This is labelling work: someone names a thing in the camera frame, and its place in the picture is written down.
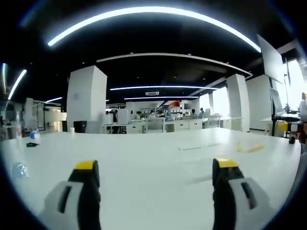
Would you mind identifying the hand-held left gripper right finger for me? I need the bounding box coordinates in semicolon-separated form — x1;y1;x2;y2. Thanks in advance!
212;158;272;230

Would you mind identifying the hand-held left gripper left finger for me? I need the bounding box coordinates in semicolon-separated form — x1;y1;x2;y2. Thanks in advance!
37;160;102;230

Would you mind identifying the person's right hand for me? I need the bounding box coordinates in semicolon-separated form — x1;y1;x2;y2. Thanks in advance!
296;122;307;145

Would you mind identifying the white office desk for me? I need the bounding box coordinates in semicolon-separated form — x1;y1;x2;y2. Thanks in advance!
260;112;302;137

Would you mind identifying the black monitor stand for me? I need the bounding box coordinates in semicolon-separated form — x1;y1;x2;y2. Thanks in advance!
270;78;278;136

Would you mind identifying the yellowish clear plastic wrap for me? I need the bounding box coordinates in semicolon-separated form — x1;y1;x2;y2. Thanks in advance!
235;141;265;153

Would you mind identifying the clear plastic bag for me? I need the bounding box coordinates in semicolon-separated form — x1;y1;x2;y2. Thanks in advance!
10;162;30;181

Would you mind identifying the black office chair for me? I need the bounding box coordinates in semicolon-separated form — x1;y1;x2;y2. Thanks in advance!
73;120;88;133

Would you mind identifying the grey computer monitor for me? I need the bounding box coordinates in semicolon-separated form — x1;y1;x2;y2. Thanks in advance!
257;34;291;85

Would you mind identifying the clear plastic bottle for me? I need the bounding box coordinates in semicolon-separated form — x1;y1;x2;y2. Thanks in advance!
13;111;24;140

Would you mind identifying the row of white office desks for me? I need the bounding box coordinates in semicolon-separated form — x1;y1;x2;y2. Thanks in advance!
102;115;243;134

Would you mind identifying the short ceiling light strip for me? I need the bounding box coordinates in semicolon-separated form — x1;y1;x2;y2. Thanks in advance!
7;69;27;101

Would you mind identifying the long curved ceiling light strip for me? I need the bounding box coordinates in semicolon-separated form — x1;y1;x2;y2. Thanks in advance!
47;6;262;54

